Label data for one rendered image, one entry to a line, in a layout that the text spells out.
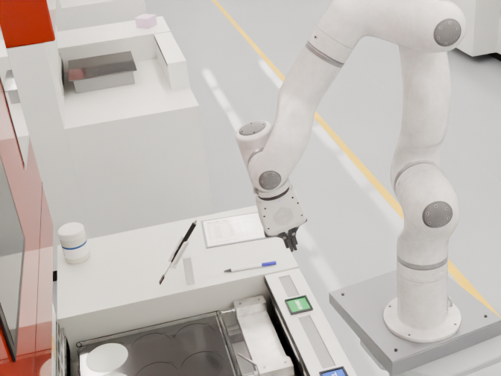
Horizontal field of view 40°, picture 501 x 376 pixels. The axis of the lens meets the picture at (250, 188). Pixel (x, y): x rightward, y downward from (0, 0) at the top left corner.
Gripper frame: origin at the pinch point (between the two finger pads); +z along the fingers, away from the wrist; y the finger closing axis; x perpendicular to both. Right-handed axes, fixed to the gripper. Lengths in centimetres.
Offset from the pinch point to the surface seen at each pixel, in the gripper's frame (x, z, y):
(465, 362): -22, 36, 28
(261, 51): 482, 132, 85
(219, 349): -6.8, 16.6, -25.2
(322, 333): -16.4, 15.5, -1.6
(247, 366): -6.3, 25.7, -20.6
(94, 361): -1, 10, -54
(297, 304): -4.7, 14.6, -3.6
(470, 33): 362, 137, 233
